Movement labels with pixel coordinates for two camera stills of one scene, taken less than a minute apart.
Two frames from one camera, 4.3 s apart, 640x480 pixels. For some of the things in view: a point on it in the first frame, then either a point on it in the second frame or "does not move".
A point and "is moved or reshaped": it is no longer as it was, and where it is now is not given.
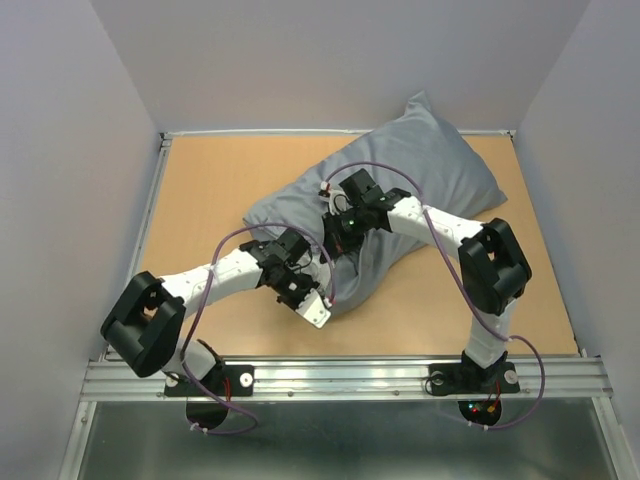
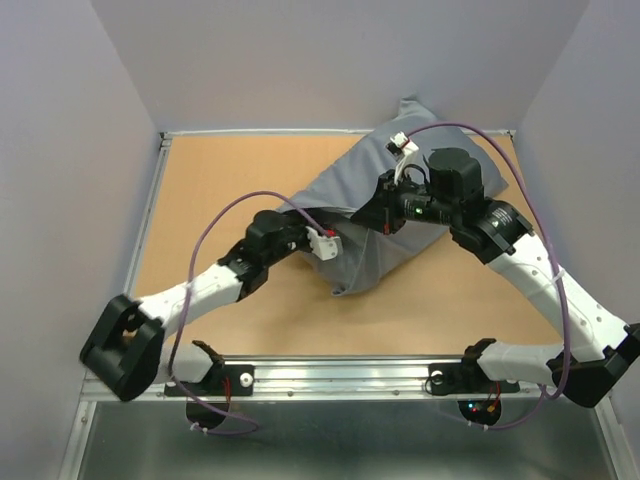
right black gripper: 334,241 → 376,213
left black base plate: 224,380 does not move
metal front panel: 343,440 does not move
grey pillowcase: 416,155 is moved or reshaped
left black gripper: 309,285 → 306,247
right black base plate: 470,378 does not move
